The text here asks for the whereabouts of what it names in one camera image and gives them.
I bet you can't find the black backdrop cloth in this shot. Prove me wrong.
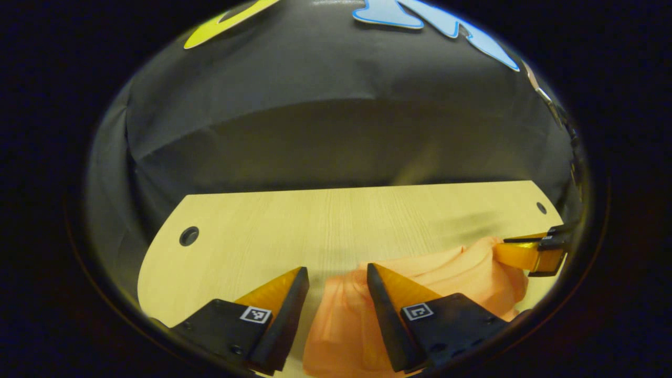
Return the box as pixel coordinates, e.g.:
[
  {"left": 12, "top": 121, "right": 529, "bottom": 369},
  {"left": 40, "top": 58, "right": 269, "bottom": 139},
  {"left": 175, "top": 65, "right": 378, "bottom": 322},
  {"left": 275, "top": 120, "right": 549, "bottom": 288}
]
[{"left": 84, "top": 0, "right": 586, "bottom": 316}]

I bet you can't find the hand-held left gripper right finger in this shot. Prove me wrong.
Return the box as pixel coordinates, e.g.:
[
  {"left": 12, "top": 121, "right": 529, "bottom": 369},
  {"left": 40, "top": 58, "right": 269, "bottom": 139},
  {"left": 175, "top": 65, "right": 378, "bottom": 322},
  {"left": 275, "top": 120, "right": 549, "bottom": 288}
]
[{"left": 366, "top": 262, "right": 528, "bottom": 374}]

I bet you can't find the orange T-shirt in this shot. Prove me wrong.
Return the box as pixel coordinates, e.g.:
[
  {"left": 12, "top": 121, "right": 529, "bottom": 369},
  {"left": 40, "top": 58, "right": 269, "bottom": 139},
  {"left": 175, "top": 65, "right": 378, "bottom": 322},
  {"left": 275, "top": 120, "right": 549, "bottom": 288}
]
[{"left": 303, "top": 236, "right": 530, "bottom": 378}]

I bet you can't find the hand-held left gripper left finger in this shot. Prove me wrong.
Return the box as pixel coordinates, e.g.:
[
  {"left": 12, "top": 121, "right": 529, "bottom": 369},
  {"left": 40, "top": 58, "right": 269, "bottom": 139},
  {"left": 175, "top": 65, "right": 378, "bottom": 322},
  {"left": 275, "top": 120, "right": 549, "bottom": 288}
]
[{"left": 169, "top": 266, "right": 310, "bottom": 376}]

